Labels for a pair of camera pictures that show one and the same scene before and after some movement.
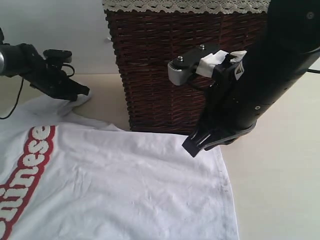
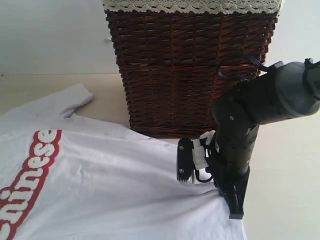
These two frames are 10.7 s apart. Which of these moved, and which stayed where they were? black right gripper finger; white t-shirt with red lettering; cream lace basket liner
Moved: black right gripper finger
Stayed: cream lace basket liner; white t-shirt with red lettering
